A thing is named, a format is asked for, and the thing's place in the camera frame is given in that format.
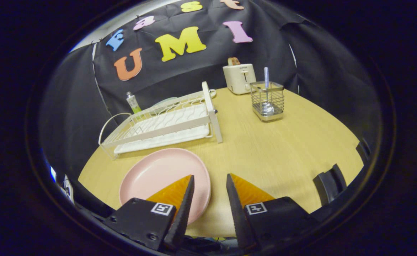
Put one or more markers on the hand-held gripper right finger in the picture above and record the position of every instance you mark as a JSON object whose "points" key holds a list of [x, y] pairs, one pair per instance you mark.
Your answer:
{"points": [[237, 220]]}

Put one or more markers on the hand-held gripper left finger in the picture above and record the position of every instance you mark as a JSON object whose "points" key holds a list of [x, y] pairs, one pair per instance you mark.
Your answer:
{"points": [[183, 217]]}

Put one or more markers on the white toaster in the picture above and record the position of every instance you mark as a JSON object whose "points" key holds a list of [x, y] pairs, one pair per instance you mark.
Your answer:
{"points": [[238, 80]]}

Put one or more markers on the white and blue panel edge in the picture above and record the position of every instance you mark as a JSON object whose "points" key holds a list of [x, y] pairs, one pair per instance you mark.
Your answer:
{"points": [[68, 186]]}

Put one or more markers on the green and white bottle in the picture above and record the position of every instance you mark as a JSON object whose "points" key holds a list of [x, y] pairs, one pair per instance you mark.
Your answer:
{"points": [[133, 103]]}

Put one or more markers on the brown bread slice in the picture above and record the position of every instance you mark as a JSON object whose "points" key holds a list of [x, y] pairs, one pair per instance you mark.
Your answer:
{"points": [[234, 61]]}

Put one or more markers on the white dish rack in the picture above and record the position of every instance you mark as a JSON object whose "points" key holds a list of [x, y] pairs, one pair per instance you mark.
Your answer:
{"points": [[165, 139]]}

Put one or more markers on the pink plate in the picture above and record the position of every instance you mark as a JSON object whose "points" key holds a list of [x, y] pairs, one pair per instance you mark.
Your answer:
{"points": [[158, 174]]}

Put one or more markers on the light blue plate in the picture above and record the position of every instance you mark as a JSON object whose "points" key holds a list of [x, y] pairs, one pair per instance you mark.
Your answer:
{"points": [[167, 99]]}

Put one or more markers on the black backdrop cloth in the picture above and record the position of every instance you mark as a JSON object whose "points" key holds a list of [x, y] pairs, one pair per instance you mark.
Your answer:
{"points": [[180, 78]]}

